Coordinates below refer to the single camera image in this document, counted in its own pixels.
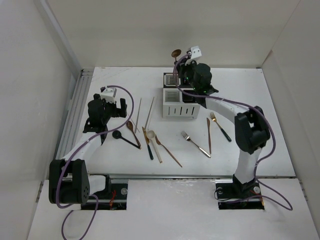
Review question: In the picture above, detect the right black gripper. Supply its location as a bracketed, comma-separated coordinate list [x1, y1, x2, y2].
[175, 57, 199, 91]

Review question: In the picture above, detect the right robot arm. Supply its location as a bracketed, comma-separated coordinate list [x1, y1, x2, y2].
[173, 56, 271, 199]

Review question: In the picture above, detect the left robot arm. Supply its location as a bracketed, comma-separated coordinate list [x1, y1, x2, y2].
[48, 94, 127, 204]

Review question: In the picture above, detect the silver metal chopstick left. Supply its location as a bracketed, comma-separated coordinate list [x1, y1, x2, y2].
[134, 97, 142, 133]

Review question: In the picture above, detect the silver metal chopstick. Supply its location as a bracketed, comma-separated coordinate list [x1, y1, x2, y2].
[144, 97, 155, 129]
[134, 97, 142, 133]

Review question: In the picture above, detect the black rear utensil holder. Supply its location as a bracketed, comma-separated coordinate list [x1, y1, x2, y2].
[163, 72, 192, 89]

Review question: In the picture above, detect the white plastic chopstick right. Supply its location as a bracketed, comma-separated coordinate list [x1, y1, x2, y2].
[147, 103, 156, 130]

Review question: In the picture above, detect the black spoon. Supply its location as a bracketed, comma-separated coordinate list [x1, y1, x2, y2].
[112, 130, 141, 150]

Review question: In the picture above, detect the silver metal chopstick right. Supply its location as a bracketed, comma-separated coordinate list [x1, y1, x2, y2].
[144, 97, 155, 129]

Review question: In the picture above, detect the white front utensil holder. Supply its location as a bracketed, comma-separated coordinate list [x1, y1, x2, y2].
[162, 88, 200, 119]

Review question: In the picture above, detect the white ceramic soup spoon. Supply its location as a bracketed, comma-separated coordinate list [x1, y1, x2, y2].
[146, 130, 163, 164]

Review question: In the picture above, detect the copper knife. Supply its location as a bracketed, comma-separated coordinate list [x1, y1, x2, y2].
[206, 118, 212, 155]

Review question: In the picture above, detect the rose gold fork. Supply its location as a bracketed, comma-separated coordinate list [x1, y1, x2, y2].
[155, 135, 183, 168]

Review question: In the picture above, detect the silver fork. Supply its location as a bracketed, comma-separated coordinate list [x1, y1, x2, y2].
[181, 131, 211, 158]

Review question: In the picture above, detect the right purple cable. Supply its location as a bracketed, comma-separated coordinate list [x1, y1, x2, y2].
[173, 51, 293, 211]

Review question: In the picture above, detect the purple cable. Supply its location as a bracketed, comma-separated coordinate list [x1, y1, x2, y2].
[55, 84, 134, 240]
[173, 51, 293, 211]

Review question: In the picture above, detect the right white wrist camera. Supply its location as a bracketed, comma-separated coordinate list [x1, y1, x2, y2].
[186, 46, 202, 62]

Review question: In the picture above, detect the gold fork dark handle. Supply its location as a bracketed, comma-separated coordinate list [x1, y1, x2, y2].
[209, 111, 232, 142]

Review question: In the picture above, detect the gold knife dark handle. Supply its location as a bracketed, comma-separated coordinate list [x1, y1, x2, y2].
[142, 127, 154, 160]

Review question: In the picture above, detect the aluminium frame rail left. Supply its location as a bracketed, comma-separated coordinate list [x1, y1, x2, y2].
[53, 68, 94, 159]

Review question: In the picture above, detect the aluminium front rail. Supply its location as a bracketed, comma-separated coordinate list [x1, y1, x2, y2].
[107, 174, 236, 181]

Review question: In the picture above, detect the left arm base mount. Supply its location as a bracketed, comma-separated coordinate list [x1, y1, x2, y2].
[88, 174, 128, 211]

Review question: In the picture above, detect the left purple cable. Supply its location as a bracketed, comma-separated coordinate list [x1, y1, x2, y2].
[55, 84, 134, 240]

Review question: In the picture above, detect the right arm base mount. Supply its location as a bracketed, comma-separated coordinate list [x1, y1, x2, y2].
[214, 182, 265, 210]

